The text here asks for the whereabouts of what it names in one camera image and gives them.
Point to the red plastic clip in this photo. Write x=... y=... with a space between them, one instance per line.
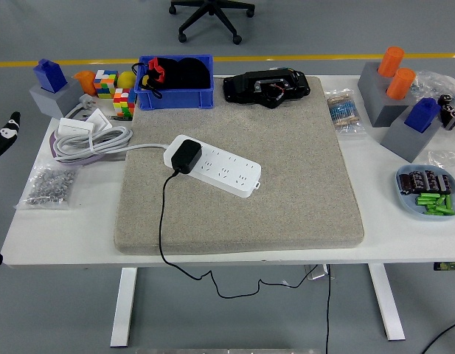
x=157 y=69

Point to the blue-grey plate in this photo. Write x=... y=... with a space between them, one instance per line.
x=406 y=206

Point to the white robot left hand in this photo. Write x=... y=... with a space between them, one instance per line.
x=6 y=134

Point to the black office chair base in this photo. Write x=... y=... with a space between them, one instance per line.
x=214 y=7

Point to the grey-brown mat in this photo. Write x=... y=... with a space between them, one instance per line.
x=282 y=184

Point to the yellow ball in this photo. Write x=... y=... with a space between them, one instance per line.
x=127 y=79

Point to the clear bag of small parts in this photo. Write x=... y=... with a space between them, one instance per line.
x=430 y=81

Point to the black plug adapter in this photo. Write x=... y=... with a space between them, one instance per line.
x=186 y=155

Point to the green cylindrical cell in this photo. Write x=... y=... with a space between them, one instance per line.
x=442 y=201
x=426 y=201
x=429 y=196
x=442 y=213
x=436 y=208
x=449 y=203

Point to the blue house-shaped block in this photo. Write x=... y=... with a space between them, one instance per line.
x=50 y=76
x=422 y=116

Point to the blue plastic bin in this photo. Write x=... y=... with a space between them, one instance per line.
x=179 y=99

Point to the multicoloured puzzle cube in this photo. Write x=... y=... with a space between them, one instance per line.
x=123 y=103
x=105 y=84

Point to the white table leg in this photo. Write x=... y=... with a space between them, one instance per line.
x=388 y=311
x=122 y=313

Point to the black electronic device housing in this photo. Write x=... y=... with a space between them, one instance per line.
x=245 y=85

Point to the orange cylinder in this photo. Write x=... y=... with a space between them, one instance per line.
x=391 y=61
x=401 y=83

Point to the purple flat pad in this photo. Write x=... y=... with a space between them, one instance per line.
x=52 y=147

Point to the dark green box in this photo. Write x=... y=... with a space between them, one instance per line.
x=448 y=266

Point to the large black capacitor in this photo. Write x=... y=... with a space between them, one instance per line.
x=445 y=100
x=452 y=117

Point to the silver bracket under table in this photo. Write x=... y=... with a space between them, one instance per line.
x=316 y=273

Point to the grey slotted block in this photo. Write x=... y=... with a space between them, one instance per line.
x=55 y=101
x=406 y=142

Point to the grey two-hole block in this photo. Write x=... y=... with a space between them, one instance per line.
x=376 y=105

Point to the clear bag of screws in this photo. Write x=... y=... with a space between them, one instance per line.
x=50 y=184

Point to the white power strip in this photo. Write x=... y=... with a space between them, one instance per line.
x=231 y=169

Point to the black cloth pouch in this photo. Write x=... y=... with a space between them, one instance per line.
x=190 y=73

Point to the clear bag of resistors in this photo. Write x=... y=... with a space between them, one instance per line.
x=344 y=112

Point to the orange cone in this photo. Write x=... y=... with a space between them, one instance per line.
x=85 y=80

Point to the black cylindrical capacitor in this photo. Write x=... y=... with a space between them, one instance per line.
x=417 y=181
x=445 y=184
x=431 y=181
x=404 y=183

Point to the white wall switch panel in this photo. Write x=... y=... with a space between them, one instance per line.
x=76 y=126
x=100 y=118

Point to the empty clear plastic bag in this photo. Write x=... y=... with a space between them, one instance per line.
x=444 y=159

